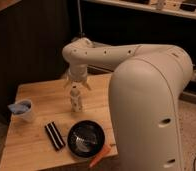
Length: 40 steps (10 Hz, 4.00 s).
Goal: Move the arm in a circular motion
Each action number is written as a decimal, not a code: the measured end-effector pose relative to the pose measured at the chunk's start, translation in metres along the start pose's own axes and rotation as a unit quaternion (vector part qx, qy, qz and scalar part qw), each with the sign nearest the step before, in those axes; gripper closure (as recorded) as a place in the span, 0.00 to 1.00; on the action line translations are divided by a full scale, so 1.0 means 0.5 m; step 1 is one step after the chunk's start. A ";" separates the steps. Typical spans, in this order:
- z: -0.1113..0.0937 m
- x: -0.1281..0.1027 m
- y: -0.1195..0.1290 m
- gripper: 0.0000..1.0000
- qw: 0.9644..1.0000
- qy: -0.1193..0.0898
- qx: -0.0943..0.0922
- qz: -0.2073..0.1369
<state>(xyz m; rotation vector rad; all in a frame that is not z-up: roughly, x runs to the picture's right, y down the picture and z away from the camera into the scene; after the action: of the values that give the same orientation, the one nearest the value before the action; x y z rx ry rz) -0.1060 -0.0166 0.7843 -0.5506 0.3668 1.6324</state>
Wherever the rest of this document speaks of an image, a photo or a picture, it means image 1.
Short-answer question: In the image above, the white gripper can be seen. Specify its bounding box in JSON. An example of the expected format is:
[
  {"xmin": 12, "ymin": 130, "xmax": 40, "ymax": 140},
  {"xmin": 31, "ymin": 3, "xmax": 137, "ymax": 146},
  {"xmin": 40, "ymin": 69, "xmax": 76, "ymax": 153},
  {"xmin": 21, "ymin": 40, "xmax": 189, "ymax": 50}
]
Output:
[{"xmin": 63, "ymin": 69, "xmax": 91, "ymax": 91}]

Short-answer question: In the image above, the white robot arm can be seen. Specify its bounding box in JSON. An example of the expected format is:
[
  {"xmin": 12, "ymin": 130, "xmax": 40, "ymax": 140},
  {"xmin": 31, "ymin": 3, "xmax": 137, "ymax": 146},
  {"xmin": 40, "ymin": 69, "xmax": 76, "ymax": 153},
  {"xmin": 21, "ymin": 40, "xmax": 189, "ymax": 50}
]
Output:
[{"xmin": 62, "ymin": 38, "xmax": 193, "ymax": 171}]

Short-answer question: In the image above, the metal pole with base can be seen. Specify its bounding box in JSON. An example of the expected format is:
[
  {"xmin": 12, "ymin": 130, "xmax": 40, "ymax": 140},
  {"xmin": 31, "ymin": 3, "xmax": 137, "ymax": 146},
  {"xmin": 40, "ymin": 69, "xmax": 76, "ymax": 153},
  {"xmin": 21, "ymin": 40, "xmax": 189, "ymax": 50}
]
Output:
[{"xmin": 77, "ymin": 0, "xmax": 85, "ymax": 38}]

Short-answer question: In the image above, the wooden table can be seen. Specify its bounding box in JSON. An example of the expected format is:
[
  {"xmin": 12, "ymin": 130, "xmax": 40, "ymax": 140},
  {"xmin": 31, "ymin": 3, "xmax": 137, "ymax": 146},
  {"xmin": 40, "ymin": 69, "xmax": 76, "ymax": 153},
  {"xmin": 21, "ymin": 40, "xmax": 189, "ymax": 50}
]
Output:
[{"xmin": 0, "ymin": 74, "xmax": 118, "ymax": 171}]

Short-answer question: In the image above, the black bowl with metal inside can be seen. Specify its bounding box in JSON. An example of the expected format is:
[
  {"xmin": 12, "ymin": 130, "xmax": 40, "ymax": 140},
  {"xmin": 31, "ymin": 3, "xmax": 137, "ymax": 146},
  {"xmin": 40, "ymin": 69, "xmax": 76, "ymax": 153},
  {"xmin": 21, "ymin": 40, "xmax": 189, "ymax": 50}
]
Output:
[{"xmin": 67, "ymin": 120, "xmax": 105, "ymax": 158}]

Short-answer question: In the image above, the black striped rectangular block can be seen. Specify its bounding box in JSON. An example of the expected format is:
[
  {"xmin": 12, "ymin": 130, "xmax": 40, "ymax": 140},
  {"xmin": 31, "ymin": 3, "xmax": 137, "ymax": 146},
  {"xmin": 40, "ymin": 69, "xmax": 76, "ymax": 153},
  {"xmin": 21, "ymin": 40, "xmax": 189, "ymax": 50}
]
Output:
[{"xmin": 44, "ymin": 122, "xmax": 65, "ymax": 151}]

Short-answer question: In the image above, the blue cloth in cup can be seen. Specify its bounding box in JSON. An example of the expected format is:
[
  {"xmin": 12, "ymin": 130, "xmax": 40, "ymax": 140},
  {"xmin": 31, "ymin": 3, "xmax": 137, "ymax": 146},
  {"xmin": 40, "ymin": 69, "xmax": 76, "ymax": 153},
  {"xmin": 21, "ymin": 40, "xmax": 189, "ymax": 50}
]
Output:
[{"xmin": 8, "ymin": 101, "xmax": 31, "ymax": 115}]

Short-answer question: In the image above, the orange carrot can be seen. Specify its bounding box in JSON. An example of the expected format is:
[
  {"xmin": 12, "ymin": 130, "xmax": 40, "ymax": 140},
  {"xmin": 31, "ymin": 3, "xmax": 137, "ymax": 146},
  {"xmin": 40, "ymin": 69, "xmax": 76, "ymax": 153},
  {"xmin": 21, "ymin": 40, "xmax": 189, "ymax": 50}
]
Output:
[{"xmin": 89, "ymin": 143, "xmax": 116, "ymax": 168}]

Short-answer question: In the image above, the wooden shelf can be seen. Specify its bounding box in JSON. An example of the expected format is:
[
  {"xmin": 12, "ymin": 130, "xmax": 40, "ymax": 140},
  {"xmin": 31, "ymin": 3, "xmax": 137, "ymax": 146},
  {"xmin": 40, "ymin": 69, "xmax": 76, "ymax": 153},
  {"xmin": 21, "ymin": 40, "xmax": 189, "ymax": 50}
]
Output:
[{"xmin": 86, "ymin": 0, "xmax": 196, "ymax": 20}]

